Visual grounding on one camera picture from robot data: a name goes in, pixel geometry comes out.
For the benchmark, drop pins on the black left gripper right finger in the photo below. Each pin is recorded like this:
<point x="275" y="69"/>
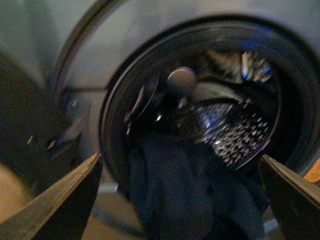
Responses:
<point x="295" y="201"/>

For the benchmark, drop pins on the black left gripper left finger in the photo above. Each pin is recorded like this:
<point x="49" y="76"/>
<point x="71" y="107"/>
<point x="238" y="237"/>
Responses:
<point x="62" y="211"/>

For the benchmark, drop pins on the dark grey cloth garment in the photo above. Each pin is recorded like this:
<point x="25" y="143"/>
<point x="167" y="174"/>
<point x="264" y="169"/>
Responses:
<point x="181" y="190"/>

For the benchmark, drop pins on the black washing machine door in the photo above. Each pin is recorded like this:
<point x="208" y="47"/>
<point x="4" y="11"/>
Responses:
<point x="31" y="126"/>

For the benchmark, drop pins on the grey front-load washing machine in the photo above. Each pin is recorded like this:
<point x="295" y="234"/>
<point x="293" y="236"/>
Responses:
<point x="240" y="76"/>

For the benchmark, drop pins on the orange warning sticker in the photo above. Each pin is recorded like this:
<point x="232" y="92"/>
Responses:
<point x="313" y="175"/>

